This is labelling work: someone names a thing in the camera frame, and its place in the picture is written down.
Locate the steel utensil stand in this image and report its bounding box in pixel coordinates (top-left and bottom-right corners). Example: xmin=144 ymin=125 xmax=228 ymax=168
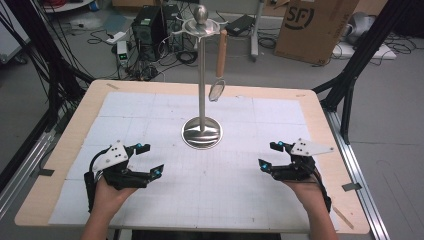
xmin=170 ymin=4 xmax=224 ymax=150

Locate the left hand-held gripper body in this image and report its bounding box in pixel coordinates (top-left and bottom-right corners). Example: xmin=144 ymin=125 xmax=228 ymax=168
xmin=90 ymin=139 xmax=150 ymax=192

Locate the brown cardboard box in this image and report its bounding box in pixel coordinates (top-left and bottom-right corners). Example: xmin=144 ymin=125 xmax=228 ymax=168
xmin=273 ymin=0 xmax=361 ymax=66

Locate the white flat board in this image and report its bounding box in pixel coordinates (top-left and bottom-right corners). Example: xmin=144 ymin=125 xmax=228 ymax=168
xmin=331 ymin=41 xmax=398 ymax=61

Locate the black flat power adapter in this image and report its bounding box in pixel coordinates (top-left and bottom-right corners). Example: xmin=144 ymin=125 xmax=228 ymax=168
xmin=229 ymin=14 xmax=257 ymax=36

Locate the mesh strainer with wooden handle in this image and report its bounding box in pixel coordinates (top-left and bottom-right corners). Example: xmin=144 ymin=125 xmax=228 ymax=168
xmin=208 ymin=28 xmax=229 ymax=103

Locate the white power strip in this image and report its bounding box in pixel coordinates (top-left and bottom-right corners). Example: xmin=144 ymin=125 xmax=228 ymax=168
xmin=105 ymin=30 xmax=128 ymax=45

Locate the large black computer tower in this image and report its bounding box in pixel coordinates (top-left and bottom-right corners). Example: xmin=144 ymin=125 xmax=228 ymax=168
xmin=131 ymin=5 xmax=168 ymax=63

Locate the person's right hand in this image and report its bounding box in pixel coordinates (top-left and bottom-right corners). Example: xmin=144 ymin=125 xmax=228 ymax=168
xmin=282 ymin=179 xmax=326 ymax=215

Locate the grey metal stand post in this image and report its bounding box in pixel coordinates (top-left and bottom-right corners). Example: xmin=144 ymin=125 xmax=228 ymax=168
xmin=249 ymin=0 xmax=267 ymax=63

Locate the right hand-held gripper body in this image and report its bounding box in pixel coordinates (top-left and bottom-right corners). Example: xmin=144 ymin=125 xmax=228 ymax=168
xmin=270 ymin=137 xmax=335 ymax=183

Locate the white grid mat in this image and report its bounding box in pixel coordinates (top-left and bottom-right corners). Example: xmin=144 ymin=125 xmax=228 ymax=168
xmin=48 ymin=91 xmax=342 ymax=234

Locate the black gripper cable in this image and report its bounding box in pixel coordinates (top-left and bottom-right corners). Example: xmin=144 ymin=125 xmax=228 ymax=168
xmin=83 ymin=148 xmax=109 ymax=214
xmin=311 ymin=163 xmax=333 ymax=214

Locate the black frame strut with cables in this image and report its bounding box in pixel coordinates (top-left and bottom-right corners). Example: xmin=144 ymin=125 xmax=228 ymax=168
xmin=0 ymin=0 xmax=95 ymax=134

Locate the person's left hand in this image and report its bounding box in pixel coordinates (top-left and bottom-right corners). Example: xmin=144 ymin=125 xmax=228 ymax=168
xmin=92 ymin=179 xmax=140 ymax=215

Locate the small white device green light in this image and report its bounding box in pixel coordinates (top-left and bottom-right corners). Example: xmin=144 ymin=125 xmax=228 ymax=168
xmin=116 ymin=40 xmax=131 ymax=68

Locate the aluminium rail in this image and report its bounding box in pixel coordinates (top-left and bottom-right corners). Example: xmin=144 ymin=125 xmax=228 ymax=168
xmin=0 ymin=129 xmax=57 ymax=219
xmin=322 ymin=109 xmax=392 ymax=240

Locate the black cable coil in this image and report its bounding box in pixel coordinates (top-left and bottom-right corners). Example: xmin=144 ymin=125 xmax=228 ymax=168
xmin=257 ymin=34 xmax=278 ymax=51
xmin=175 ymin=49 xmax=199 ymax=66

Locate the slim black computer tower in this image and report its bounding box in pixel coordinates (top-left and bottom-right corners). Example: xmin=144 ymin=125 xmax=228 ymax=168
xmin=162 ymin=3 xmax=186 ymax=53

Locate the white round table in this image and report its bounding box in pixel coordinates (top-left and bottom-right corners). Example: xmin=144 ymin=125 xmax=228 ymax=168
xmin=42 ymin=0 xmax=95 ymax=14

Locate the grey round device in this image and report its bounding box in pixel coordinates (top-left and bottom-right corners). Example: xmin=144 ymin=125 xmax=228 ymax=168
xmin=345 ymin=11 xmax=377 ymax=45

